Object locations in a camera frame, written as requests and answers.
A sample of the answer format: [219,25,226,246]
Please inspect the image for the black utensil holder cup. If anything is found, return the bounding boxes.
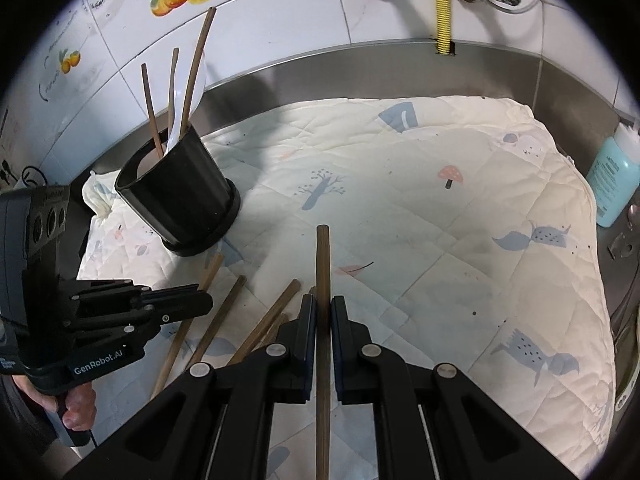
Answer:
[115,127,241,257]

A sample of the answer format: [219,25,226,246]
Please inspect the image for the teal soap pump bottle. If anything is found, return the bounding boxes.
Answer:
[587,122,639,228]

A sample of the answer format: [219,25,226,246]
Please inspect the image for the brown wooden chopstick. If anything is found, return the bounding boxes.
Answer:
[228,278,302,365]
[186,275,247,368]
[178,6,216,140]
[167,48,179,134]
[254,313,290,350]
[140,63,164,160]
[316,224,331,480]
[151,252,224,398]

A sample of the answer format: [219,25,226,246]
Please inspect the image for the person's left hand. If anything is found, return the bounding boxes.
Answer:
[12,375,96,431]

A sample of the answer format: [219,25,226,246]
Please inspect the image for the white quilted printed mat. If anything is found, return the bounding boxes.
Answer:
[74,94,618,480]

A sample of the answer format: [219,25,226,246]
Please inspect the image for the yellow corrugated gas hose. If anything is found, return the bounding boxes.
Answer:
[434,0,452,54]

